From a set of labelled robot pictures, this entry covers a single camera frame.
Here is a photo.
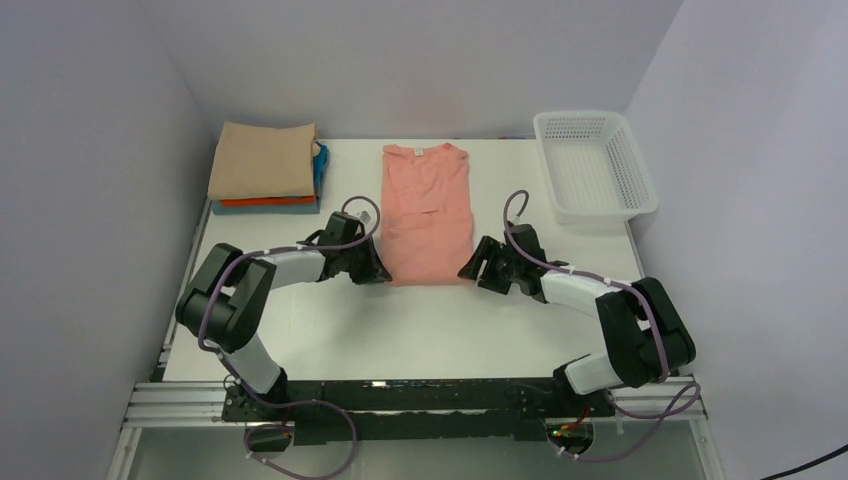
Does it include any black cable corner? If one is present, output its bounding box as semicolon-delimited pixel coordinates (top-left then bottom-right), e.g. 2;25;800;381
761;444;848;480

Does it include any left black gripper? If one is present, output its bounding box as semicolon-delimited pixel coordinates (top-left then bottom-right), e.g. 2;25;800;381
341;235;391;286

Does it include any folded orange t shirt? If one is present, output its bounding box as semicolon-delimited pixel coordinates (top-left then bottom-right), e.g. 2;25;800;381
219;195;320;207

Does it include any folded tan t shirt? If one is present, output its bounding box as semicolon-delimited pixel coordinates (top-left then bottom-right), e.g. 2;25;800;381
207;122;317;200

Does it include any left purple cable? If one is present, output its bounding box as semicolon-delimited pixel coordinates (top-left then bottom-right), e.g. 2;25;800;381
197;195;382;480

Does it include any white plastic basket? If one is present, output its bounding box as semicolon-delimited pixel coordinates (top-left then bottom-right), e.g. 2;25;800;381
533;110;659;225

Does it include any pink t shirt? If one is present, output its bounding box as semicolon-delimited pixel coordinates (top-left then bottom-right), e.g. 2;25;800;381
379;143;474;287

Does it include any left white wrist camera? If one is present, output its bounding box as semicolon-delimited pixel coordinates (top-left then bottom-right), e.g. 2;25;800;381
354;211;374;227

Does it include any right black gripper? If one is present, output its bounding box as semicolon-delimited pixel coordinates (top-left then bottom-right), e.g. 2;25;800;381
458;236;522;295

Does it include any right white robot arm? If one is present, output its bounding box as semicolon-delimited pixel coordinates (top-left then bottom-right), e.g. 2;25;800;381
458;224;696;415

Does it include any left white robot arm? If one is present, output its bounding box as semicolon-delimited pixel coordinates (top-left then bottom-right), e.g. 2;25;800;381
175;211;392;420

